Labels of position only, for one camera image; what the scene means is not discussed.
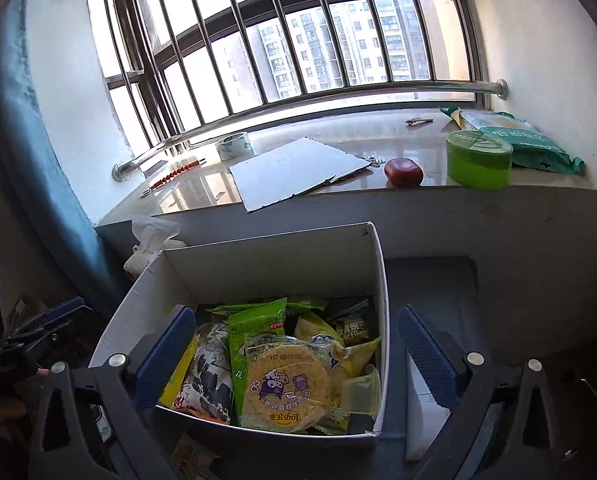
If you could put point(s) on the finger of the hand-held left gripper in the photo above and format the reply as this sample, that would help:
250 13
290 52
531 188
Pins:
61 309
38 331

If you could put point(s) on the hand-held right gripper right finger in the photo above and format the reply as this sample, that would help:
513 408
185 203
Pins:
428 360

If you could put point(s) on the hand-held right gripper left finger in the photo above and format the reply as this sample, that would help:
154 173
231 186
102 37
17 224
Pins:
163 355

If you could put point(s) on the bright yellow snack packet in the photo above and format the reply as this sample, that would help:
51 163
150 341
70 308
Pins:
361 355

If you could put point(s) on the small green pea packet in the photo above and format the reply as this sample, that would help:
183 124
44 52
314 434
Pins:
356 327

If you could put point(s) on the green seaweed snack packet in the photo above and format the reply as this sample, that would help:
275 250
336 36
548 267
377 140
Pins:
251 327

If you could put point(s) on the clear brownish snack packet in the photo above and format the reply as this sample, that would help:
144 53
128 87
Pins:
193 457

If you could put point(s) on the yellow crinkled snack packet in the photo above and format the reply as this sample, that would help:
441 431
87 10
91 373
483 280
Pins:
316 332

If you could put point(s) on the green-edged snack packet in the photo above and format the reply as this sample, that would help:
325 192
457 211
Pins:
273 304

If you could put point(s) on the round pancake snack packet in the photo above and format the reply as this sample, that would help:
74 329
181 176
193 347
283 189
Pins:
286 390

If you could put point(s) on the white cardboard box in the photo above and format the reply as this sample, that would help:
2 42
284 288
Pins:
278 265

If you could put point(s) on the person's left hand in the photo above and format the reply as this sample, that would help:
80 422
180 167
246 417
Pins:
8 410

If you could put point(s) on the white tissue pack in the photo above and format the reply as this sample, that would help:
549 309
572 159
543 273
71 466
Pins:
148 245

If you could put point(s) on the blue curtain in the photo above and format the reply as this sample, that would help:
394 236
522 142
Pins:
33 135

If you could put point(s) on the small red box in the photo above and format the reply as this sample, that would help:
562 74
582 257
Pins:
403 172

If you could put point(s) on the green round tin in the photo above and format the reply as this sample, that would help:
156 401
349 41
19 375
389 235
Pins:
478 162

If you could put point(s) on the clear tape roll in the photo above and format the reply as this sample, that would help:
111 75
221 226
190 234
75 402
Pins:
234 146

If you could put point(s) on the grey cardboard sheet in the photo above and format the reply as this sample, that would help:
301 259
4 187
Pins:
298 172

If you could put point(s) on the metal nail clipper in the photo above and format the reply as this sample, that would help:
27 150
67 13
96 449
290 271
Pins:
418 121

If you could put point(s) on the green wipes packet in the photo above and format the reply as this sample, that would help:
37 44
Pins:
538 145

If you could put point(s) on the white green tube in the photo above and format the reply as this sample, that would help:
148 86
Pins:
458 115

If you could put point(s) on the metal window guard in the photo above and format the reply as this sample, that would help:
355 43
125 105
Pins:
298 50

